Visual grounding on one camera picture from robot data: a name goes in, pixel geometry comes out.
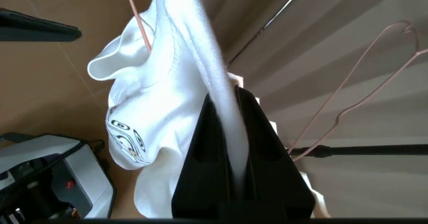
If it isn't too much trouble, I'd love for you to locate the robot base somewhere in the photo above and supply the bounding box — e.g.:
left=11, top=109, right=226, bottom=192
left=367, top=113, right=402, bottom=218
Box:
left=0, top=132, right=117, bottom=220

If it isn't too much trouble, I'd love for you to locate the pink clothes hanger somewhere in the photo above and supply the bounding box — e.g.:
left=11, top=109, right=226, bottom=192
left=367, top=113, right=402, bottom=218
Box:
left=287, top=20, right=428, bottom=161
left=122, top=0, right=153, bottom=54

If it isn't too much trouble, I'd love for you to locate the beige curtain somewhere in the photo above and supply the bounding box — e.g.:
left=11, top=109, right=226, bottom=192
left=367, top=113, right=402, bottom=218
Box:
left=200, top=0, right=428, bottom=218

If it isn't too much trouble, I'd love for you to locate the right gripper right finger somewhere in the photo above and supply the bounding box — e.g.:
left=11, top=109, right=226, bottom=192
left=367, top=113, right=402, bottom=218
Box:
left=235, top=86, right=316, bottom=218

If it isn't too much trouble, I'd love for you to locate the white printed t-shirt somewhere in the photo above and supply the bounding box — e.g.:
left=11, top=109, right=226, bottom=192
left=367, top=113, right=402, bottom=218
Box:
left=87, top=0, right=250, bottom=219

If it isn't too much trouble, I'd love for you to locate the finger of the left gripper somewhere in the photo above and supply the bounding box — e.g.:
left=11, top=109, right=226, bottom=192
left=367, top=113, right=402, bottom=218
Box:
left=0, top=8, right=82, bottom=43

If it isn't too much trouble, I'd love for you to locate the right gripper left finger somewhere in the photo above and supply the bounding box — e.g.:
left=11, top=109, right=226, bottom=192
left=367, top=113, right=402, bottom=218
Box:
left=171, top=94, right=235, bottom=218

